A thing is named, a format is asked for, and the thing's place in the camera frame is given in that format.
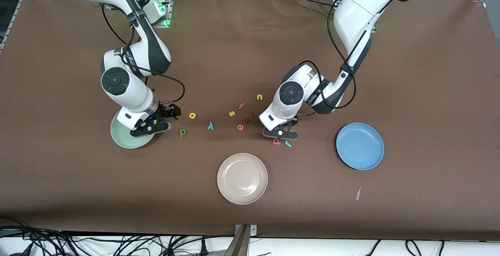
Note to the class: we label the grey metal bar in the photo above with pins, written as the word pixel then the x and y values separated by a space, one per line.
pixel 239 244

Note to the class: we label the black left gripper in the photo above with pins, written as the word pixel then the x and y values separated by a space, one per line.
pixel 295 122

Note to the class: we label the white tape scrap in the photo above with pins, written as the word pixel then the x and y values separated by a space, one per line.
pixel 358 193

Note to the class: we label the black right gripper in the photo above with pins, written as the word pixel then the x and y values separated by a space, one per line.
pixel 164 112

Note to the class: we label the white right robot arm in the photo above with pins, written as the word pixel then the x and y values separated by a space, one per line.
pixel 134 92

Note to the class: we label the brown table cover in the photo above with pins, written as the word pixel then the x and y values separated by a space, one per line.
pixel 250 53

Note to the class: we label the teal foam letter y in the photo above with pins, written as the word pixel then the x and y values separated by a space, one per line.
pixel 210 126

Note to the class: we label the green foam letter d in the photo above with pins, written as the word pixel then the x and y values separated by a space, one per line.
pixel 182 132

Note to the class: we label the blue plate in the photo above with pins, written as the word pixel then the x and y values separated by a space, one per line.
pixel 359 146

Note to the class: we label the teal foam letter r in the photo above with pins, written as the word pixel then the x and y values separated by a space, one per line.
pixel 288 143

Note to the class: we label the black power plug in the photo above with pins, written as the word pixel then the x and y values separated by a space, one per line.
pixel 203 248

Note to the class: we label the orange foam letter e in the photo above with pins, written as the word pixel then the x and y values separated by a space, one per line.
pixel 240 127

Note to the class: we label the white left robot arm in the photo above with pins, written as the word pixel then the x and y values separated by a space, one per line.
pixel 351 18

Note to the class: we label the silver metal bracket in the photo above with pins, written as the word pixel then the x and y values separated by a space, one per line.
pixel 253 230

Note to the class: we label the beige plate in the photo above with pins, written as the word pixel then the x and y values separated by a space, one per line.
pixel 242 178

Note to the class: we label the green plate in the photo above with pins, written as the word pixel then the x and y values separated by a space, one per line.
pixel 123 137

